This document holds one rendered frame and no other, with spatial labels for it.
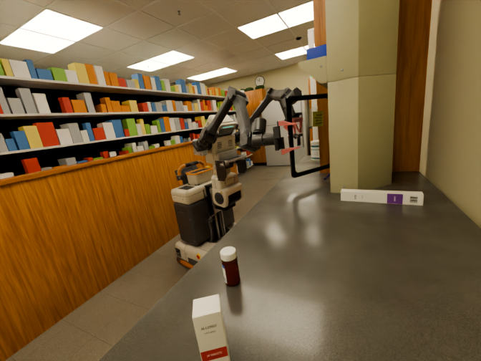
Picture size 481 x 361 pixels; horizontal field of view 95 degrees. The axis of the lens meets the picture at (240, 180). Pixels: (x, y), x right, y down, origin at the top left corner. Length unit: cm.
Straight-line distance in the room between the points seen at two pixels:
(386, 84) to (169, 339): 110
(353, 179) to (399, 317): 65
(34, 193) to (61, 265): 60
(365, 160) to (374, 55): 41
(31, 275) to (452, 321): 224
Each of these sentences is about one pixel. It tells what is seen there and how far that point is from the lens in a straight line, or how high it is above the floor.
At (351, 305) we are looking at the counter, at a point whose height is 94.
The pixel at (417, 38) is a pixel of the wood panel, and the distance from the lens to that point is 145.
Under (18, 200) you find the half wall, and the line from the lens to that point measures 215.
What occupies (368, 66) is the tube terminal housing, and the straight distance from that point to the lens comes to 107.
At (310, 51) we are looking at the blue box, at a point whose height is 158.
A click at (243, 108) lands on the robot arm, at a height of 137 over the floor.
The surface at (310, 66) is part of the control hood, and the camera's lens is 105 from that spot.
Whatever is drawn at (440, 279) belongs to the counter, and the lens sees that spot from 64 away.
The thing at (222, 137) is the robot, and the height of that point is 121.
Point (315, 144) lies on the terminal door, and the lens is 125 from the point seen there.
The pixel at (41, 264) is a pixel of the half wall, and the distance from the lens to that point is 227.
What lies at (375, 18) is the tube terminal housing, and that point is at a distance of 113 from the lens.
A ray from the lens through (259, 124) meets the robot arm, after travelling 102.
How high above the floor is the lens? 130
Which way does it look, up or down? 14 degrees down
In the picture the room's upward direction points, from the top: 8 degrees counter-clockwise
